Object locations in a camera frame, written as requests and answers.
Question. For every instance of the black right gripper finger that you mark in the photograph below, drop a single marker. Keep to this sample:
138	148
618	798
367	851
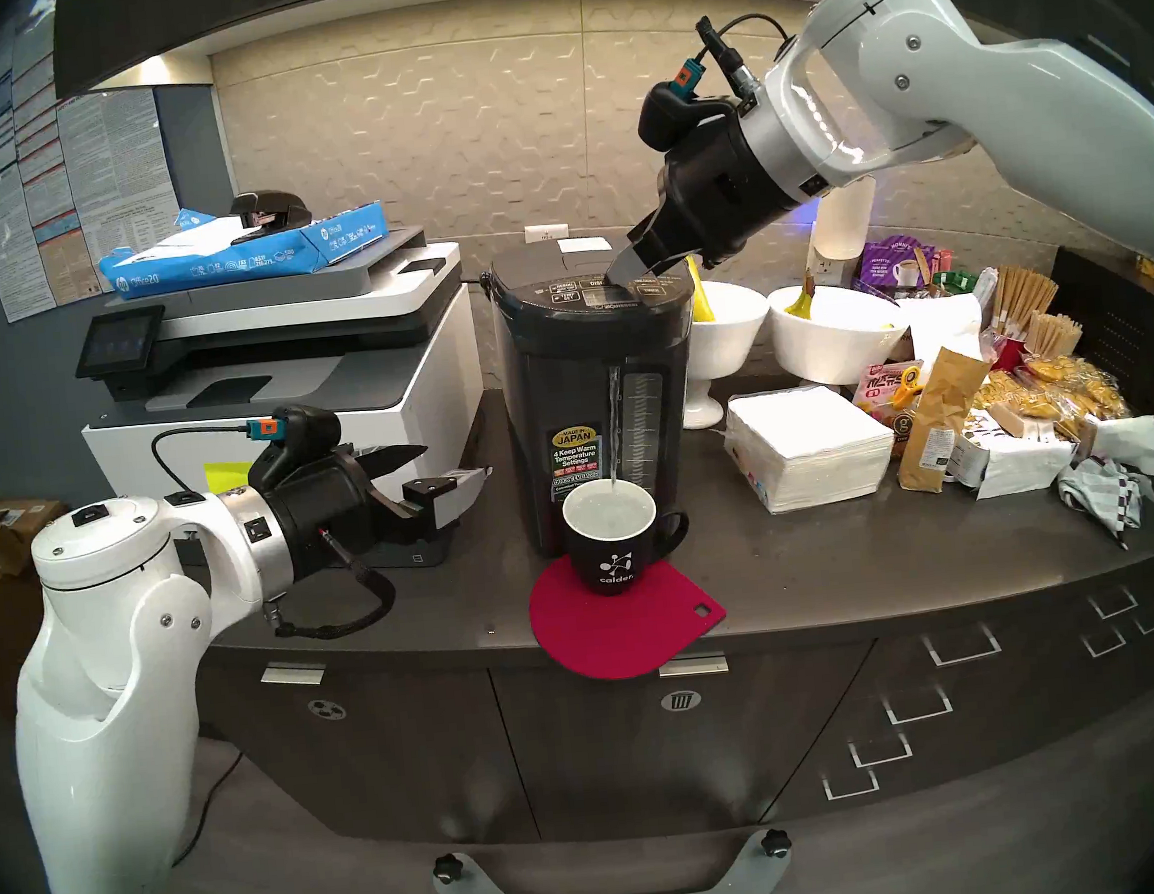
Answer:
683	259
642	249

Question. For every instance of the brown paper coffee bag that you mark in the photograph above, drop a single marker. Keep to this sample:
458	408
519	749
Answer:
941	419

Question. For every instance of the dark base cabinet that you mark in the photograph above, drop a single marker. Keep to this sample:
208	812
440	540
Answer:
663	745

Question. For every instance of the wooden stirrer bundle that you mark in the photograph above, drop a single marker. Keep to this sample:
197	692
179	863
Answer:
1054	334
1021	297

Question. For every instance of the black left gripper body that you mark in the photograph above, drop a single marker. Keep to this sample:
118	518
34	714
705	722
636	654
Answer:
332	513

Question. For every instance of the red silicone mat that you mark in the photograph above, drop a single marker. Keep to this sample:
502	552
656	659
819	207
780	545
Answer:
634	637

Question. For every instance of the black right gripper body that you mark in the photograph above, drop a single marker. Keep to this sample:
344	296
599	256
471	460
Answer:
715	188

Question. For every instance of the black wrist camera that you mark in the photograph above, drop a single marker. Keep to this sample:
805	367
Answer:
684	120
300	435

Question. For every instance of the yellow snack bag pile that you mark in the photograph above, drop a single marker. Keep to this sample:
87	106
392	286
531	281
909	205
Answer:
1064	388

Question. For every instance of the white napkin stack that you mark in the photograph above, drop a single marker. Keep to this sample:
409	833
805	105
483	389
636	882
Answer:
808	451

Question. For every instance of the black stapler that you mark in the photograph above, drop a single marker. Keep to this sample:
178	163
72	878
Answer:
270	209

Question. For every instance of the white crumpled paper bag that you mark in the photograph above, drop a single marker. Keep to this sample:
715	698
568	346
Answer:
1129	443

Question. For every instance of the white pedestal bowl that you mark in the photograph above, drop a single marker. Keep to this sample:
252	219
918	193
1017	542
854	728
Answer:
728	337

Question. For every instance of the blue copy paper ream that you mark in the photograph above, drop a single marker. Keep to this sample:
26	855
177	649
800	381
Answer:
319	248

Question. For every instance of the black mug white inside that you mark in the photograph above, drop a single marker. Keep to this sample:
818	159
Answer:
612	558

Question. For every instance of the black countertop appliance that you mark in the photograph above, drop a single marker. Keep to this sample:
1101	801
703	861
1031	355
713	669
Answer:
1131	352

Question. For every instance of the yellow banana bunch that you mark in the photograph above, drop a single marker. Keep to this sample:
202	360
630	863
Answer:
699	295

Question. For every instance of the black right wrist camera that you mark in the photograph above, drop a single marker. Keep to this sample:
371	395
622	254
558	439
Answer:
684	120

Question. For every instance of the yellow sticky note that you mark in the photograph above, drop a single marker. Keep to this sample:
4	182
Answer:
228	476

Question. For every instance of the black electric water dispenser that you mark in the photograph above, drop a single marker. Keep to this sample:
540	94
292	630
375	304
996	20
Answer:
582	390

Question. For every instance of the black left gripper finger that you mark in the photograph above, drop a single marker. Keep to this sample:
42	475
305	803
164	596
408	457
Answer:
441	495
395	459

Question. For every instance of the white printed coffee bag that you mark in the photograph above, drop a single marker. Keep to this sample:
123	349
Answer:
1015	458

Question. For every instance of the checkered kitchen cloth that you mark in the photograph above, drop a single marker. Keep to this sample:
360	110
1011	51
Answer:
1109	500

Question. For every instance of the purple coffee bag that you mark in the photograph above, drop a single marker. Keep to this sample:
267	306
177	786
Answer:
898	267

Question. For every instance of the wall notice poster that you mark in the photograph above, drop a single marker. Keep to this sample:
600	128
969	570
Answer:
117	180
13	199

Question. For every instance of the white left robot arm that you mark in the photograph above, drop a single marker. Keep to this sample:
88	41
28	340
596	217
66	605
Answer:
106	693

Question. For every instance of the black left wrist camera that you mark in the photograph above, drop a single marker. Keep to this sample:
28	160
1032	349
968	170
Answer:
300	435

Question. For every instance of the white tall tapered container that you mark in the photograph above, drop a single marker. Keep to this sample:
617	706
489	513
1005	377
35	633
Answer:
844	227

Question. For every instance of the white grey office printer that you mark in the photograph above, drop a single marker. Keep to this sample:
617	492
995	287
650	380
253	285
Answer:
381	388

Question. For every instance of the spotted yellow banana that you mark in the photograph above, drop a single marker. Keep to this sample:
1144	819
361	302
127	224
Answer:
802	303

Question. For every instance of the pink snack packet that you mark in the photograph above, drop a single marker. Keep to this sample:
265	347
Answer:
883	389

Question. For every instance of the white round bowl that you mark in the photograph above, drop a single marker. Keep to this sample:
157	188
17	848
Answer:
830	349

